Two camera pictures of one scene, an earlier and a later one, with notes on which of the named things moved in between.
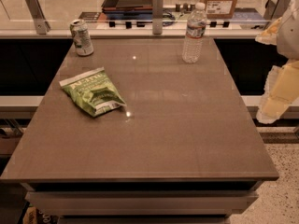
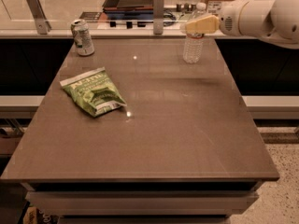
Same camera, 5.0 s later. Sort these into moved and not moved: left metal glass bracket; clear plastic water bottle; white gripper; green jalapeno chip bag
Moved: white gripper
Not moved: clear plastic water bottle; green jalapeno chip bag; left metal glass bracket
